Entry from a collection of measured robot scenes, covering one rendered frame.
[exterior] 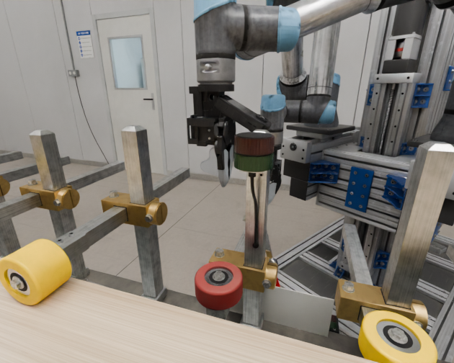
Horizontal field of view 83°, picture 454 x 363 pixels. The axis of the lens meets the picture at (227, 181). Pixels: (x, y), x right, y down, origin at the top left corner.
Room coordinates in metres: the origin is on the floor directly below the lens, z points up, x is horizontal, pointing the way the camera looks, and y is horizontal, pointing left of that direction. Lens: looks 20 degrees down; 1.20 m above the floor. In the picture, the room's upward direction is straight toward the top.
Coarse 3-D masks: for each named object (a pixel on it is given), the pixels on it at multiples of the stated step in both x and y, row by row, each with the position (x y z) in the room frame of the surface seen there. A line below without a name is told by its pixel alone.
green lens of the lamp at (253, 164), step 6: (234, 156) 0.37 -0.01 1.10; (240, 156) 0.36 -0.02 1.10; (246, 156) 0.35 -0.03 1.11; (264, 156) 0.35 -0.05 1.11; (270, 156) 0.36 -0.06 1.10; (234, 162) 0.37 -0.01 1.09; (240, 162) 0.36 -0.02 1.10; (246, 162) 0.35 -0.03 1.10; (252, 162) 0.35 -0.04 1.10; (258, 162) 0.35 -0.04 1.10; (264, 162) 0.35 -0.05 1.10; (270, 162) 0.36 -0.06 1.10; (240, 168) 0.36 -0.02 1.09; (246, 168) 0.35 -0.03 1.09; (252, 168) 0.35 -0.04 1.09; (258, 168) 0.35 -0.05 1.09; (264, 168) 0.35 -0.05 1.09; (270, 168) 0.36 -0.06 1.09
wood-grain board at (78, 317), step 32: (0, 288) 0.32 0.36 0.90; (64, 288) 0.32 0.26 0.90; (96, 288) 0.32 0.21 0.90; (0, 320) 0.26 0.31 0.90; (32, 320) 0.26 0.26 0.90; (64, 320) 0.26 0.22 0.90; (96, 320) 0.26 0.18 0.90; (128, 320) 0.26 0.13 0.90; (160, 320) 0.26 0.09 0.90; (192, 320) 0.26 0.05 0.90; (224, 320) 0.26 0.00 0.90; (0, 352) 0.22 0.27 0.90; (32, 352) 0.22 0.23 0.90; (64, 352) 0.22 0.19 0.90; (96, 352) 0.22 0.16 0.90; (128, 352) 0.22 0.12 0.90; (160, 352) 0.22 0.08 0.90; (192, 352) 0.22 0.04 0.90; (224, 352) 0.22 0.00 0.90; (256, 352) 0.22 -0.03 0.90; (288, 352) 0.22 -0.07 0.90; (320, 352) 0.22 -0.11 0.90
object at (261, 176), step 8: (240, 136) 0.37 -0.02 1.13; (248, 136) 0.37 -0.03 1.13; (256, 136) 0.37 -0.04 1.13; (264, 136) 0.37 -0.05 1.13; (248, 176) 0.41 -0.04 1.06; (256, 176) 0.41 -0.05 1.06; (264, 176) 0.40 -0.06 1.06; (256, 200) 0.39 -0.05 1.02; (256, 208) 0.40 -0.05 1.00; (256, 216) 0.40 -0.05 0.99; (256, 224) 0.40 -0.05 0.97; (256, 232) 0.40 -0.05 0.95; (256, 240) 0.40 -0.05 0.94
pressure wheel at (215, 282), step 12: (216, 264) 0.37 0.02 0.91; (228, 264) 0.37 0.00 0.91; (204, 276) 0.34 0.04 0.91; (216, 276) 0.34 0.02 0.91; (228, 276) 0.34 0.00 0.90; (240, 276) 0.34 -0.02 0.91; (204, 288) 0.31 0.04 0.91; (216, 288) 0.31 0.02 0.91; (228, 288) 0.31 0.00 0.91; (240, 288) 0.32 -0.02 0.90; (204, 300) 0.31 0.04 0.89; (216, 300) 0.30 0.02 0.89; (228, 300) 0.31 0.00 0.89
